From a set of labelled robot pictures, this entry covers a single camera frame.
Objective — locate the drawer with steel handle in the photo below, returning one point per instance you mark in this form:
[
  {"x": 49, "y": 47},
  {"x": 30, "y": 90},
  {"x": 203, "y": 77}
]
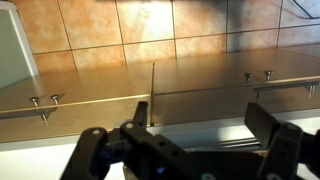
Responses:
[
  {"x": 56, "y": 105},
  {"x": 217, "y": 87}
]

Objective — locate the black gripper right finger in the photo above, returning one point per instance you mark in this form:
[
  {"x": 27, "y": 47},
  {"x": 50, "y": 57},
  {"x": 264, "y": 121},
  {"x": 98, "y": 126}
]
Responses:
[{"x": 261, "y": 124}]

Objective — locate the left drawer with steel handle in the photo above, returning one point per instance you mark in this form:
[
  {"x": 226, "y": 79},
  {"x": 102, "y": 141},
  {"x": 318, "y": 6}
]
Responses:
[{"x": 56, "y": 105}]

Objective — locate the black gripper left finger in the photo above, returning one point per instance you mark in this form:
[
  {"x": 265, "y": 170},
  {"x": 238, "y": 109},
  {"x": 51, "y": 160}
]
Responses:
[{"x": 140, "y": 116}]

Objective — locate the right drawer with steel handle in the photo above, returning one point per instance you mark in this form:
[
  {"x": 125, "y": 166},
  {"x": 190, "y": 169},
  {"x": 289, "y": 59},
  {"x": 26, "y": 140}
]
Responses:
[{"x": 217, "y": 87}]

